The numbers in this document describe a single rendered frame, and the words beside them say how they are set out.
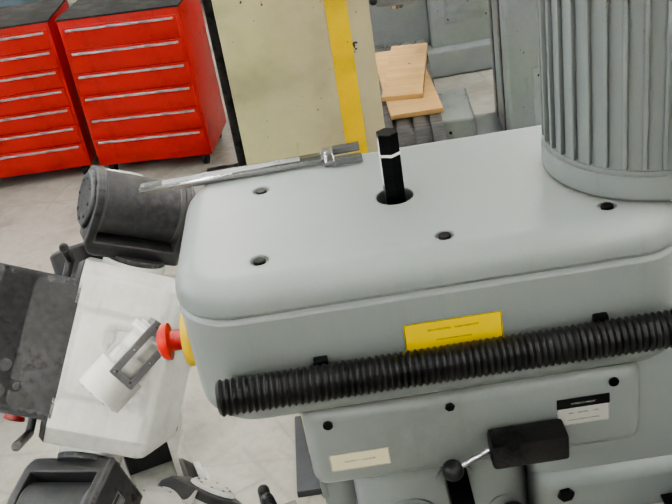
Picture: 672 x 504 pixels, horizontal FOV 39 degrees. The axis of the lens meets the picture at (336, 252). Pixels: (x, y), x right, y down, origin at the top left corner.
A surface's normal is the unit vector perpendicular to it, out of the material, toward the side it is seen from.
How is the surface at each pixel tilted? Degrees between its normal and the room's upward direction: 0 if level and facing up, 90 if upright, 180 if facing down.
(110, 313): 58
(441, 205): 0
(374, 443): 90
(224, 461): 0
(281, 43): 90
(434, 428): 90
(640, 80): 90
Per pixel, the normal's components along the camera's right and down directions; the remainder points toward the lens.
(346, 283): -0.01, 0.06
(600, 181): -0.62, 0.47
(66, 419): 0.22, -0.09
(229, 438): -0.15, -0.85
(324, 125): 0.06, 0.50
